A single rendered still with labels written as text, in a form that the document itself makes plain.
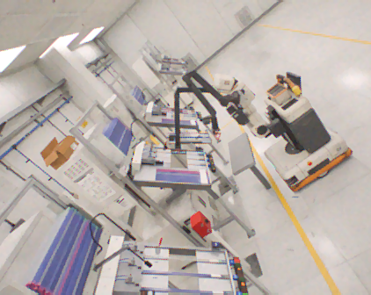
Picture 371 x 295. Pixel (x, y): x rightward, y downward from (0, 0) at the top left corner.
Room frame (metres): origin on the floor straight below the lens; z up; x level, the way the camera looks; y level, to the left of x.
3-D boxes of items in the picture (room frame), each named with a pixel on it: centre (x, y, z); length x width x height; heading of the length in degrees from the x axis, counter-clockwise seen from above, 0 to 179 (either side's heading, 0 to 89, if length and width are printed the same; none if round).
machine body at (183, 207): (2.69, 0.58, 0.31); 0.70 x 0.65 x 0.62; 164
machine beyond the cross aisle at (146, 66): (7.50, -0.76, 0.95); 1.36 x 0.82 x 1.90; 74
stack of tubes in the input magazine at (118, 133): (2.71, 0.45, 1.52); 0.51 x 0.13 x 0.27; 164
